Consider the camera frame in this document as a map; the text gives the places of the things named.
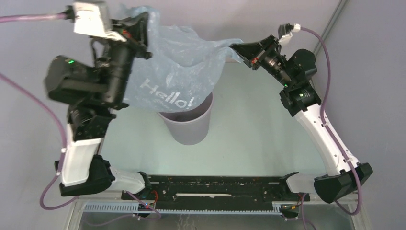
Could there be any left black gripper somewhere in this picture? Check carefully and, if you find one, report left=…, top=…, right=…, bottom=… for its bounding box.
left=95, top=11, right=153, bottom=107

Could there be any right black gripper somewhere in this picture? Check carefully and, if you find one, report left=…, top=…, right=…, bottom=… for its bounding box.
left=230, top=35, right=294, bottom=88

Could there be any blue plastic trash bag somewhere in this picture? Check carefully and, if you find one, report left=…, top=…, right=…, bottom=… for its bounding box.
left=118, top=5, right=242, bottom=113

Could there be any grey plastic trash bin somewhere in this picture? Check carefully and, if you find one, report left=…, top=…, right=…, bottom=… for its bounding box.
left=158, top=93, right=214, bottom=145

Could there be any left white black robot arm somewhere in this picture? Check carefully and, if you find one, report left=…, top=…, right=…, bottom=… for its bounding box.
left=44, top=11, right=152, bottom=200

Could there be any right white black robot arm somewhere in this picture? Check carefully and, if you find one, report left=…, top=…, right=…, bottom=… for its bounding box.
left=230, top=36, right=373, bottom=203

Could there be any small electronics board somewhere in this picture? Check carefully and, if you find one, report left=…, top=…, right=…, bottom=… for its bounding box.
left=137, top=204, right=155, bottom=212

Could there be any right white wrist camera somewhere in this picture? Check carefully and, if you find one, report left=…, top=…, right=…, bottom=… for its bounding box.
left=278, top=23, right=301, bottom=45

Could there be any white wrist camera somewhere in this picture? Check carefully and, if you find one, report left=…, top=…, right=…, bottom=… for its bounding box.
left=278, top=23, right=301, bottom=45
left=64, top=0, right=113, bottom=39

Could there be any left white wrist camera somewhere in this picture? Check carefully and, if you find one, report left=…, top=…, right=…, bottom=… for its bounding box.
left=64, top=0, right=113, bottom=39

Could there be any right aluminium frame post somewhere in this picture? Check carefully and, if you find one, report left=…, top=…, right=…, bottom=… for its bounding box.
left=320, top=0, right=349, bottom=42

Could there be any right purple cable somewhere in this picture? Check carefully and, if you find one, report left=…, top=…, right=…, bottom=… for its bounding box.
left=299, top=26, right=363, bottom=217

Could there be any purple cable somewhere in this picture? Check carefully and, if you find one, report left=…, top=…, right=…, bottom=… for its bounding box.
left=299, top=26, right=363, bottom=217
left=0, top=12, right=79, bottom=211

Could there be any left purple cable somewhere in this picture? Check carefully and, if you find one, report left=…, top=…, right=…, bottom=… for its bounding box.
left=0, top=12, right=79, bottom=211

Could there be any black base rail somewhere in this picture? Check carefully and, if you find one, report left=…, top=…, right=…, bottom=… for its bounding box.
left=134, top=175, right=301, bottom=212

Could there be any white slotted cable duct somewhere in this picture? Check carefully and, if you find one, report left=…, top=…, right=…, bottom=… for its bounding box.
left=83, top=203, right=286, bottom=216

